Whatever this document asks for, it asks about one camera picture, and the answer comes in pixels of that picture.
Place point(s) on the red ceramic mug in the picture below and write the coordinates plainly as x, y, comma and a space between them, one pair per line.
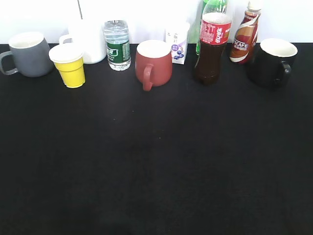
153, 63

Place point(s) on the grey ceramic mug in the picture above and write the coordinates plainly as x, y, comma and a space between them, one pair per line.
30, 53

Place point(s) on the clear water bottle green label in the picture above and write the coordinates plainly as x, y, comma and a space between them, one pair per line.
116, 35

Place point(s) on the brown nescafe coffee bottle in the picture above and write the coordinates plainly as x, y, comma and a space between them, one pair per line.
246, 34

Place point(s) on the white ceramic mug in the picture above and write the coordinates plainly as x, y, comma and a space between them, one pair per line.
89, 36

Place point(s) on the black ceramic mug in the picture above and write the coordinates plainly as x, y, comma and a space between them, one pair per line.
271, 65

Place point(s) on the cola bottle red label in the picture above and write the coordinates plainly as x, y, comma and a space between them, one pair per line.
215, 27

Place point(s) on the green sprite bottle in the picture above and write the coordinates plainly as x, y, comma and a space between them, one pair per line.
198, 34

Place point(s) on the white blueberry milk carton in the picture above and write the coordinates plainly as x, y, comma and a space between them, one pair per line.
176, 35

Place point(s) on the yellow paper cup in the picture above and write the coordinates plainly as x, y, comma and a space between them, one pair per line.
68, 60

